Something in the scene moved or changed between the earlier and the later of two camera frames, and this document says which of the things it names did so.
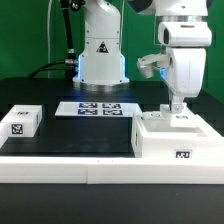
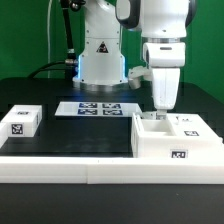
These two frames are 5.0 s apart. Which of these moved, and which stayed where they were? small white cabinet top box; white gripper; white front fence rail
Moved: white gripper
Stayed: white front fence rail; small white cabinet top box
